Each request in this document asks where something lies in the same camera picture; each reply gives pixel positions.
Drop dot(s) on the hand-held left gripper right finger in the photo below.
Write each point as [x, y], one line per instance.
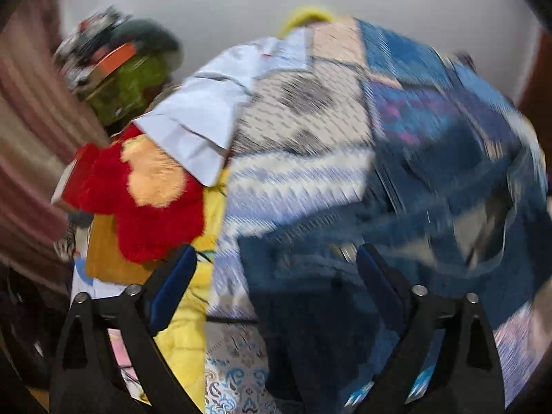
[379, 280]

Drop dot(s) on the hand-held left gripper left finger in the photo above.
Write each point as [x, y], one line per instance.
[172, 284]

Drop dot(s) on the blue denim jacket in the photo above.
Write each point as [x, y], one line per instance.
[310, 297]

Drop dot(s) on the pile of clothes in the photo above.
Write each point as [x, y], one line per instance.
[86, 39]

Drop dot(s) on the yellow cartoon blanket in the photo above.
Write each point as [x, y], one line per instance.
[189, 353]

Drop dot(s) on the brown cardboard box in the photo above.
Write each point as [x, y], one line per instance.
[105, 250]

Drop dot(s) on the red plush toy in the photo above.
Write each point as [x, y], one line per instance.
[129, 220]

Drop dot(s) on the black white striped cloth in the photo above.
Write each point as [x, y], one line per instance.
[69, 243]

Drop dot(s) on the red box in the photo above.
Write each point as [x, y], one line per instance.
[75, 172]

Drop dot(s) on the light blue shirt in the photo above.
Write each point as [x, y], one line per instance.
[202, 112]

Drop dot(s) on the green cloth covered cabinet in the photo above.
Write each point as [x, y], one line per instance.
[125, 90]

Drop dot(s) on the blue patchwork quilt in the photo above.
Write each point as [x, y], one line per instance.
[302, 95]

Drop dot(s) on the striped brown curtain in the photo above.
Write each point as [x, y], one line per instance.
[34, 138]

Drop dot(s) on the orange box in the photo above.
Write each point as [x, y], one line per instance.
[114, 59]

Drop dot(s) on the brown wooden door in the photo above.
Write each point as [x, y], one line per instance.
[537, 82]

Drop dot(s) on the yellow pillow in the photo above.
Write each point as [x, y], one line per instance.
[304, 19]

